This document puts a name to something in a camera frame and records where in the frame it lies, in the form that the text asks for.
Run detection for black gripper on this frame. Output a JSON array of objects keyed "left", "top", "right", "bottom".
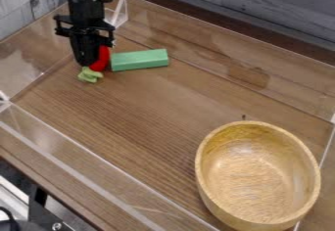
[{"left": 54, "top": 0, "right": 115, "bottom": 67}]

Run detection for red plush strawberry toy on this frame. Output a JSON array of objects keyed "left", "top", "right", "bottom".
[{"left": 78, "top": 45, "right": 110, "bottom": 83}]

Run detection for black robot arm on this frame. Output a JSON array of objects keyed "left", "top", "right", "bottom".
[{"left": 54, "top": 0, "right": 115, "bottom": 67}]

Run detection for green rectangular block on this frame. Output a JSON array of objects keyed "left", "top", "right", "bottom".
[{"left": 111, "top": 49, "right": 168, "bottom": 71}]

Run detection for clear acrylic tray walls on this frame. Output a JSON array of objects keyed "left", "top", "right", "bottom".
[{"left": 0, "top": 0, "right": 335, "bottom": 231}]

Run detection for wooden bowl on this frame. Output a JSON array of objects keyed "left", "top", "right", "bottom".
[{"left": 195, "top": 120, "right": 322, "bottom": 231}]

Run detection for clear acrylic corner bracket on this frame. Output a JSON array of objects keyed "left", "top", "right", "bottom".
[{"left": 104, "top": 0, "right": 128, "bottom": 28}]

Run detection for black metal table frame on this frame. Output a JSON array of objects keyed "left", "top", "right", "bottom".
[{"left": 26, "top": 185, "right": 96, "bottom": 231}]

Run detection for black cable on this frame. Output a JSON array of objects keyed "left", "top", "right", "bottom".
[{"left": 0, "top": 207, "right": 19, "bottom": 231}]

